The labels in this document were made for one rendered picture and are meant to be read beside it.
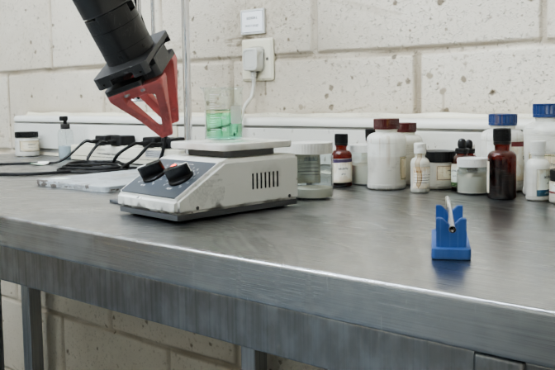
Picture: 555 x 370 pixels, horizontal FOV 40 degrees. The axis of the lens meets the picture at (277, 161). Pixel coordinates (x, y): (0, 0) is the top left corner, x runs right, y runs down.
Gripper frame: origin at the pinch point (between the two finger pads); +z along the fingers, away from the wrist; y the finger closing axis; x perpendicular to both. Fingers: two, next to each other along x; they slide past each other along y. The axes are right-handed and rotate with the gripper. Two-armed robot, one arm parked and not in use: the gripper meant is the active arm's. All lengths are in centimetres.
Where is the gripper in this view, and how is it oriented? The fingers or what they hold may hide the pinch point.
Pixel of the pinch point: (167, 123)
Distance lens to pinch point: 89.5
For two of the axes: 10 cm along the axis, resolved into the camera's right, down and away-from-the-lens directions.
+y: 1.0, -4.8, 8.7
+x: -9.2, 3.0, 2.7
